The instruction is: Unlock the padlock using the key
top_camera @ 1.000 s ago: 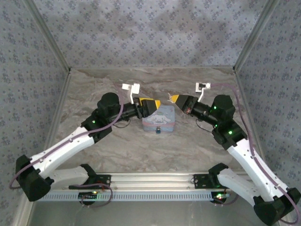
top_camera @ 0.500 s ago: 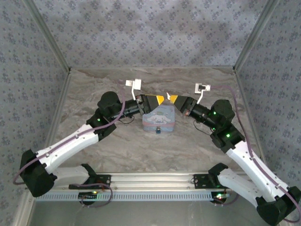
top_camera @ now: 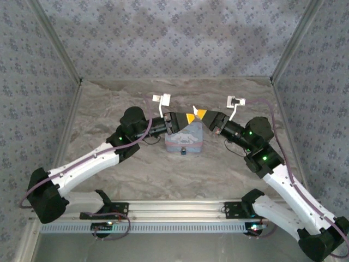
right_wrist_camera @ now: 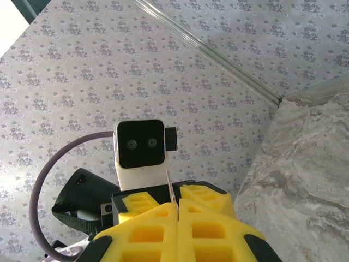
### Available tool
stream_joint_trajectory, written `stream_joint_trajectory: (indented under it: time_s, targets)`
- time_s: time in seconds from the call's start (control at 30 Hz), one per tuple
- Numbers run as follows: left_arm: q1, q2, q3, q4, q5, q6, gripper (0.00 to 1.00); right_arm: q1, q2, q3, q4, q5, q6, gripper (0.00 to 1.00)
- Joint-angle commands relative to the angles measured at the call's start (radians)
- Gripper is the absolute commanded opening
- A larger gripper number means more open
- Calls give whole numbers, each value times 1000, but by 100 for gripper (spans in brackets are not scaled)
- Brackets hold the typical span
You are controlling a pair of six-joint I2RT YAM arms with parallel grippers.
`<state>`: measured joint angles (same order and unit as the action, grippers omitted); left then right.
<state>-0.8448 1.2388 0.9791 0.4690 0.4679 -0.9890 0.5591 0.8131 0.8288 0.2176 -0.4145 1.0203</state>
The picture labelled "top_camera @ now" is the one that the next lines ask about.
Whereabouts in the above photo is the pastel cartoon tin box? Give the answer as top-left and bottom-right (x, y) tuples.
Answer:
(164, 121), (204, 156)

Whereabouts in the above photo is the small lit circuit board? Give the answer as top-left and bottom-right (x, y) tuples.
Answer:
(91, 222), (114, 233)
(245, 222), (267, 236)

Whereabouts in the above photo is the grey metal panel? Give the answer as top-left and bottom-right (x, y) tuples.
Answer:
(32, 233), (304, 262)

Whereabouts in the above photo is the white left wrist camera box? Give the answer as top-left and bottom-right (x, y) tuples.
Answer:
(152, 93), (172, 119)

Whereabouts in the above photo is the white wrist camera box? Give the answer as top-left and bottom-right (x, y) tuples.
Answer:
(226, 96), (247, 122)
(152, 93), (172, 119)

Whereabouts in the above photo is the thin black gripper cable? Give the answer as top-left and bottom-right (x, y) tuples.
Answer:
(224, 138), (246, 158)
(141, 135), (162, 146)

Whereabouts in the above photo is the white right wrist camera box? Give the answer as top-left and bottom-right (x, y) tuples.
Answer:
(226, 96), (247, 122)

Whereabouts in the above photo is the aluminium table back rail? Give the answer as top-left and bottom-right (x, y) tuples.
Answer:
(81, 76), (274, 82)

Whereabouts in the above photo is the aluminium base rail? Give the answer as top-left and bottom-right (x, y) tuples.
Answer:
(61, 200), (294, 221)

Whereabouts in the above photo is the aluminium corner post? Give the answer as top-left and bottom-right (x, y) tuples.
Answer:
(27, 0), (84, 84)
(270, 0), (326, 84)

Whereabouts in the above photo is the grey slotted cable duct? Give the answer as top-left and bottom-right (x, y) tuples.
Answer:
(40, 221), (267, 234)

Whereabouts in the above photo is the aluminium frame leg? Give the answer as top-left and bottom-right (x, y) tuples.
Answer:
(15, 221), (42, 262)

